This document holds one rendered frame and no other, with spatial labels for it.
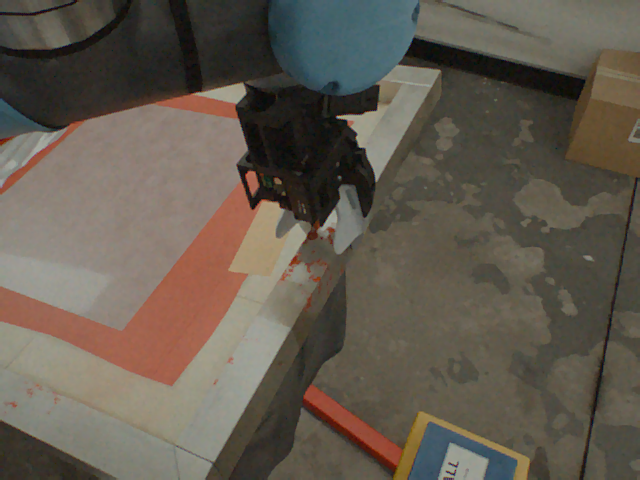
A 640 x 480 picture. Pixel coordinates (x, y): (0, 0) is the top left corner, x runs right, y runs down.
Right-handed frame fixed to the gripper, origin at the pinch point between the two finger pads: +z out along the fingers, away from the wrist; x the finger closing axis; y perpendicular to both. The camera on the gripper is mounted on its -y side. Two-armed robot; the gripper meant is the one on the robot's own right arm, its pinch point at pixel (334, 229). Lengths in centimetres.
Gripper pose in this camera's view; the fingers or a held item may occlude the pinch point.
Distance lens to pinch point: 60.1
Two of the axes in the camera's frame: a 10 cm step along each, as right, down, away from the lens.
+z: 1.5, 6.8, 7.2
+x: 8.9, 2.2, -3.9
